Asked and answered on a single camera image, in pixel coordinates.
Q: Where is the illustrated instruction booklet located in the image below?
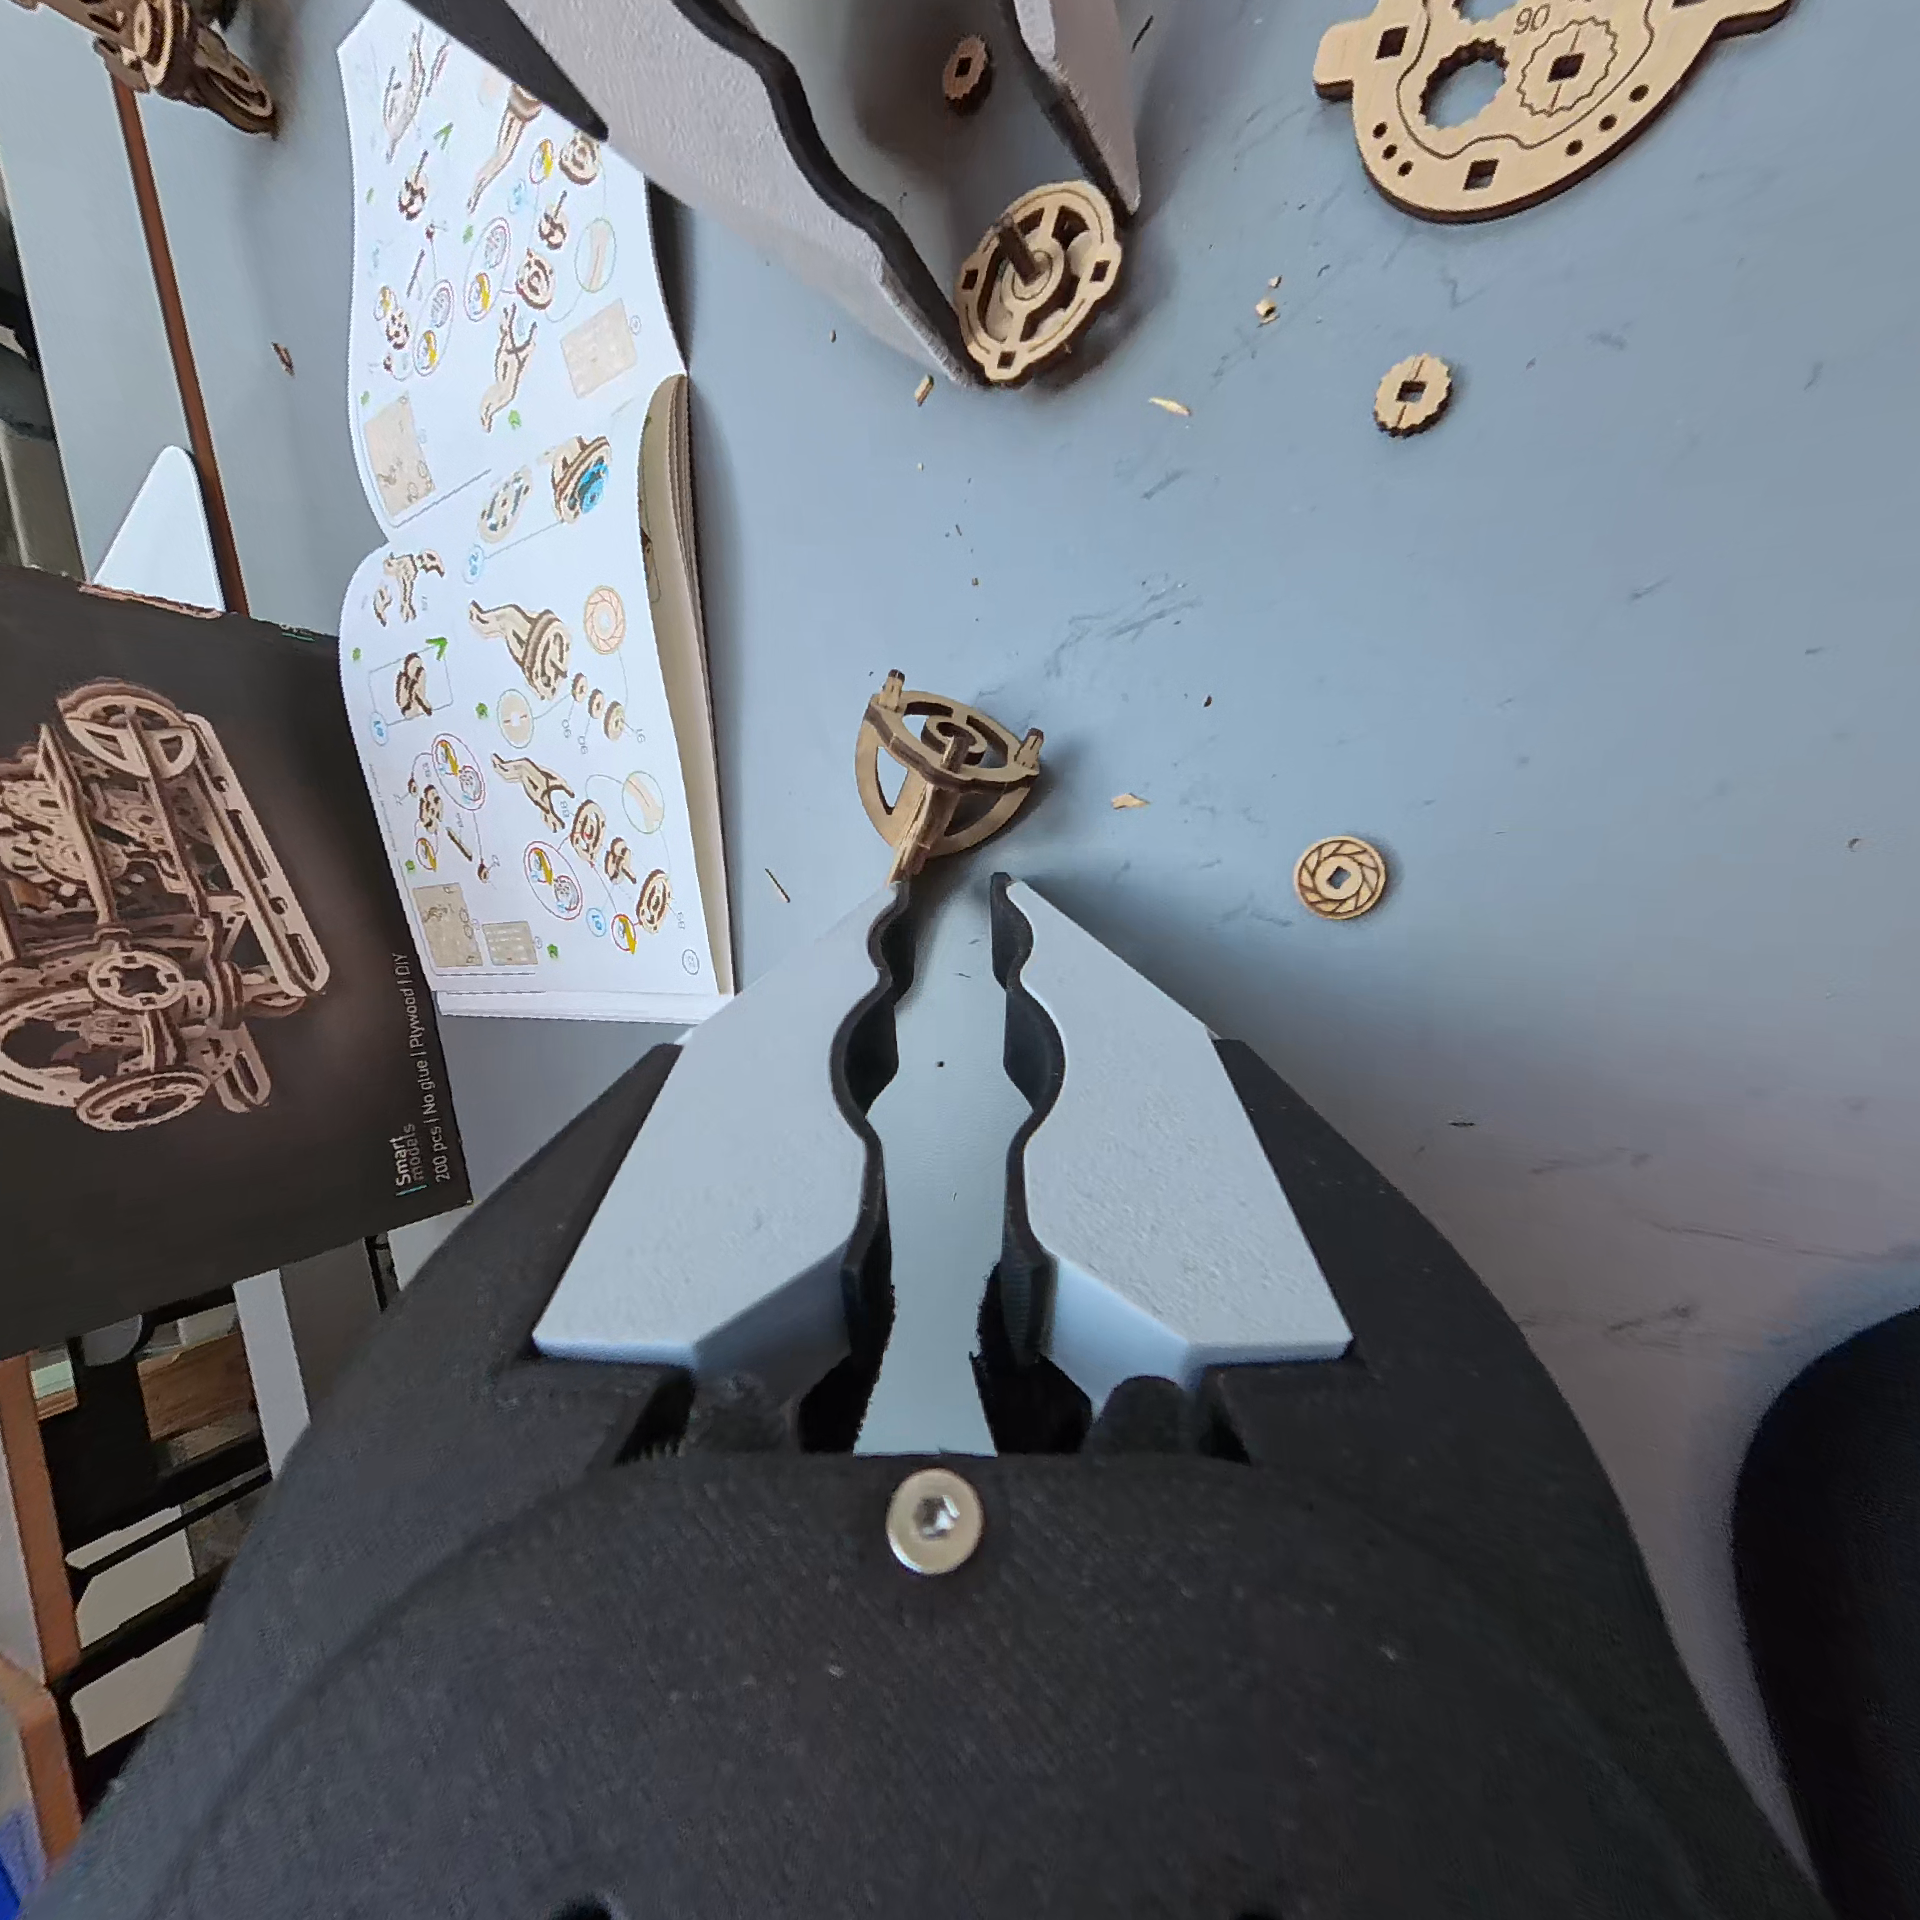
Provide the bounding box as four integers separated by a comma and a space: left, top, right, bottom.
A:
336, 0, 738, 1023

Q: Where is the round wooden washer disc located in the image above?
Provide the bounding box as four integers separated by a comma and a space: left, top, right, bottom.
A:
1293, 833, 1392, 924

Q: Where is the wooden mechanical model assembly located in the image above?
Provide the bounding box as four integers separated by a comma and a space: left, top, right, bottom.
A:
27, 0, 280, 137

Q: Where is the round wooden hub assembly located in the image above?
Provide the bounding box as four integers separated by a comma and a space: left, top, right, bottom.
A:
954, 178, 1130, 390

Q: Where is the flat round wooden gear plate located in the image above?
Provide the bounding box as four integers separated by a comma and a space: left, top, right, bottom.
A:
1312, 0, 1796, 231

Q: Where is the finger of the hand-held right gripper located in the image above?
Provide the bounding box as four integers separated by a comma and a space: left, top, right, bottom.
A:
1013, 0, 1144, 214
507, 0, 980, 385

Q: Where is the brown frame shelf rack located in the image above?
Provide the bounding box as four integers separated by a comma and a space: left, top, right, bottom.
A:
0, 58, 400, 1920

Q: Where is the key-shaped wooden model assembly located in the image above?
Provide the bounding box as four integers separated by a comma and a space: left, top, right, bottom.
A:
853, 670, 1047, 888

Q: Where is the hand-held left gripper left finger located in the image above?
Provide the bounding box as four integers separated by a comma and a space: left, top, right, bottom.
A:
535, 881, 911, 1369

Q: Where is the dark cloth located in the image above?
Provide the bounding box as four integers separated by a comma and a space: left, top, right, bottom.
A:
1731, 1302, 1920, 1920

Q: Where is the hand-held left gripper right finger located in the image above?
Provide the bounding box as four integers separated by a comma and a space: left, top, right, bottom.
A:
988, 870, 1376, 1369

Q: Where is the black model kit box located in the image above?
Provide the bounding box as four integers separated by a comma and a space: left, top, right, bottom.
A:
0, 560, 476, 1360

